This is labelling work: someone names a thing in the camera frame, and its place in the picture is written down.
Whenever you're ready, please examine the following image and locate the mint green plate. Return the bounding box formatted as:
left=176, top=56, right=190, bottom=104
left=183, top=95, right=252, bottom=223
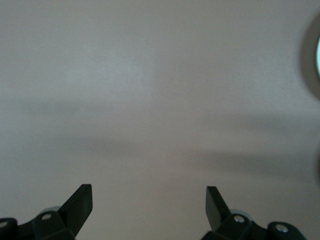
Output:
left=308, top=26, right=320, bottom=87

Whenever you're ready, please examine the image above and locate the brown table cover sheet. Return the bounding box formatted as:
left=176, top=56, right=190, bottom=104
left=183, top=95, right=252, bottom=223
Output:
left=0, top=0, right=320, bottom=240

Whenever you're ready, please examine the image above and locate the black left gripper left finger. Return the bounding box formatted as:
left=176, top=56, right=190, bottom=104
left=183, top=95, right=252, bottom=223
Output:
left=0, top=184, right=94, bottom=240

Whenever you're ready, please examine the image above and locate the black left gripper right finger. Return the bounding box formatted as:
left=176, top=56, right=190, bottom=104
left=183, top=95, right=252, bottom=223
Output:
left=201, top=185, right=307, bottom=240

